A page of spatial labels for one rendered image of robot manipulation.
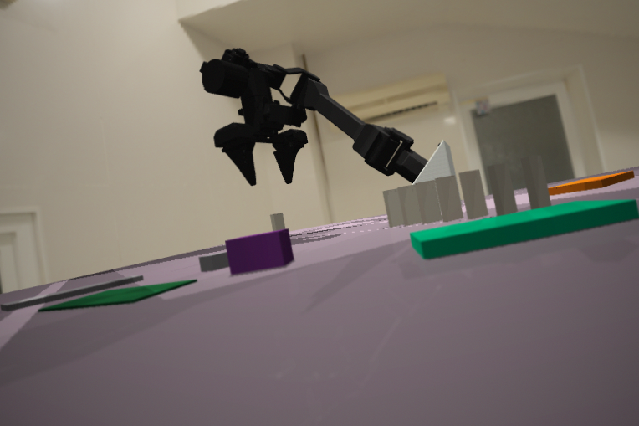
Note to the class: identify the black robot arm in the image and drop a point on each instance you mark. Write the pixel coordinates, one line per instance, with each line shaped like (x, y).
(235, 75)

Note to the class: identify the grey flat bar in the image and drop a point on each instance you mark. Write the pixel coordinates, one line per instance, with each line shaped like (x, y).
(19, 304)

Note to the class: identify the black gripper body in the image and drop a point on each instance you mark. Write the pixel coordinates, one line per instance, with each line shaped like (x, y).
(251, 130)

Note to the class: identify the orange flat rectangular block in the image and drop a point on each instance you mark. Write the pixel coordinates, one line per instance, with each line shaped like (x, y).
(592, 183)

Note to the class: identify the green flat bar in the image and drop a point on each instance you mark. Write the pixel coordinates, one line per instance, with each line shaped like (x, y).
(522, 226)

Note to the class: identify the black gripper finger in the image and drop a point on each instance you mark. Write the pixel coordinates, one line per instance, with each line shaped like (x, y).
(285, 158)
(241, 154)

